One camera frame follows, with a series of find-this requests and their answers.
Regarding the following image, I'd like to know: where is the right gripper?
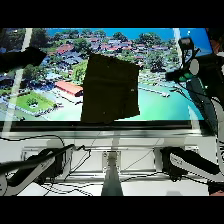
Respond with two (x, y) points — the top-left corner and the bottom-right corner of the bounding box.
(165, 67), (194, 83)

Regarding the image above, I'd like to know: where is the dark brown garment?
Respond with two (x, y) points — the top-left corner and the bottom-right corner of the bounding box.
(80, 53), (143, 125)

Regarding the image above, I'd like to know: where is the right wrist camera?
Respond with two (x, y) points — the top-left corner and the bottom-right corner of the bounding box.
(177, 36), (201, 65)

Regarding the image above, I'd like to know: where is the black cable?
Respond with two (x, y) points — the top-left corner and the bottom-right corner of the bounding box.
(65, 144), (93, 183)
(0, 133), (66, 148)

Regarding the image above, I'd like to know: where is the silver frame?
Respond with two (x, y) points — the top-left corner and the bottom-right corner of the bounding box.
(0, 128), (224, 197)

